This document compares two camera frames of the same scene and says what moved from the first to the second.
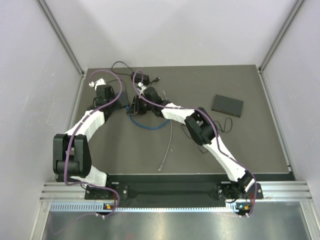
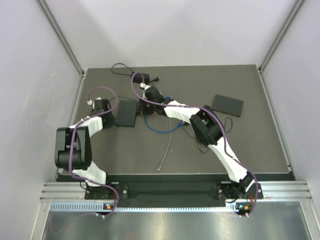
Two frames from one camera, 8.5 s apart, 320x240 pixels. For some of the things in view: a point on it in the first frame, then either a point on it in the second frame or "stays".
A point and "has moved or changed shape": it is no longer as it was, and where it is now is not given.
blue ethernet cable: x=127 y=108 → x=178 y=126
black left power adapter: x=138 y=78 stays
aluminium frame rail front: x=273 y=191 stays
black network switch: x=227 y=105 stays
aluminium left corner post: x=50 y=17 stays
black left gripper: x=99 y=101 → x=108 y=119
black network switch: x=121 y=98 has moved or changed shape
